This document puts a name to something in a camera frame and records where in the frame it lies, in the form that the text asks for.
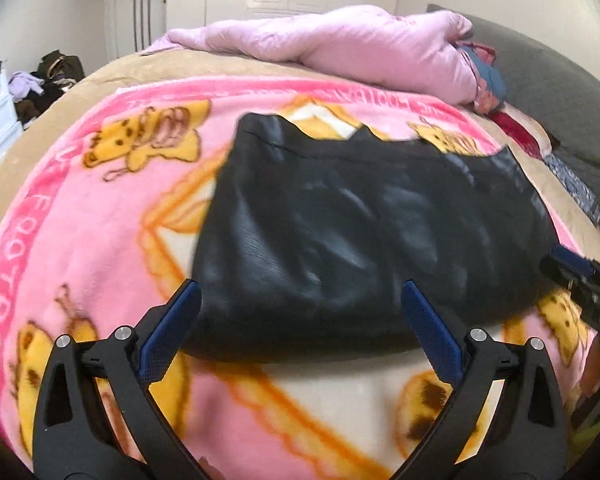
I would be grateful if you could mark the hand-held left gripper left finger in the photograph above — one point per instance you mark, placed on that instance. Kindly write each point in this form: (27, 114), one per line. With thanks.
(172, 325)

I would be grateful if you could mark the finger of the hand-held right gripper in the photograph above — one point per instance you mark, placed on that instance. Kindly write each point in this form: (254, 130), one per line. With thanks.
(565, 265)

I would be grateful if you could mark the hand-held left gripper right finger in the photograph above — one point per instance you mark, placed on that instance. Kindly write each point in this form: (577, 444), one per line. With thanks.
(430, 330)

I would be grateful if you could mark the blue patterned cloth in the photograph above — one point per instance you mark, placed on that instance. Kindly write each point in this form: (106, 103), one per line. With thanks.
(572, 185)

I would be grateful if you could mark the red cloth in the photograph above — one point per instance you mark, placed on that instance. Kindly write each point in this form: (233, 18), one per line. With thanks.
(517, 132)

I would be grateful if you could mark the black leather jacket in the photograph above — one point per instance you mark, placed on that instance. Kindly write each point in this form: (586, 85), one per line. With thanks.
(355, 235)

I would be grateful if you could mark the brown bag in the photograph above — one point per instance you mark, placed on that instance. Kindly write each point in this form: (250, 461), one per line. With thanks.
(57, 65)

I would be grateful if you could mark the pink printed blanket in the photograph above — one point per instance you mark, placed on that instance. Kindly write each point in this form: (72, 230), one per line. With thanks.
(105, 235)

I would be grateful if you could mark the grey quilted headboard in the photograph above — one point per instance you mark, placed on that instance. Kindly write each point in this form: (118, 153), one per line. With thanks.
(555, 75)

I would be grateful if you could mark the pink quilt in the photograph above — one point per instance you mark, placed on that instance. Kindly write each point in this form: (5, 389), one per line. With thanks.
(355, 45)

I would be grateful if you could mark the blue floral pillow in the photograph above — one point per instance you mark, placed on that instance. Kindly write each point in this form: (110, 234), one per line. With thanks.
(490, 80)

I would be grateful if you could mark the purple cloth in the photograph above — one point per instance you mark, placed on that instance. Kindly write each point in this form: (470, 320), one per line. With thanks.
(25, 84)

